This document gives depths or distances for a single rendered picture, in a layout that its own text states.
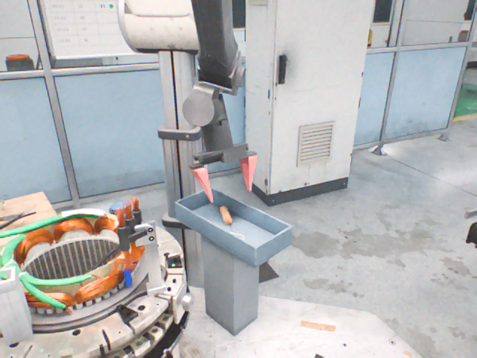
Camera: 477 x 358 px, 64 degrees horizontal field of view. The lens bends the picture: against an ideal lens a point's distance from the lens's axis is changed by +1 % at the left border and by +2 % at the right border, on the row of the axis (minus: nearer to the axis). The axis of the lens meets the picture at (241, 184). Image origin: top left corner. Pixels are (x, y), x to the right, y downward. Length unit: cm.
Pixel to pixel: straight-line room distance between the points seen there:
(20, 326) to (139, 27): 62
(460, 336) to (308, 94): 173
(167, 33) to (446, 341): 186
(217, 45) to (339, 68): 237
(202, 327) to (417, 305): 157
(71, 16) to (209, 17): 219
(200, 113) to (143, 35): 31
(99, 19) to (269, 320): 223
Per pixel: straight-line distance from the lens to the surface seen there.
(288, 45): 268
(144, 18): 90
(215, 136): 73
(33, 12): 275
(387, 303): 228
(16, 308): 53
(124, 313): 54
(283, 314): 98
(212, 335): 93
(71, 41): 274
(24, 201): 97
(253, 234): 80
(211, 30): 60
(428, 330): 221
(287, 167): 293
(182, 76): 93
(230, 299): 86
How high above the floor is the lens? 146
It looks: 26 degrees down
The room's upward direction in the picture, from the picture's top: straight up
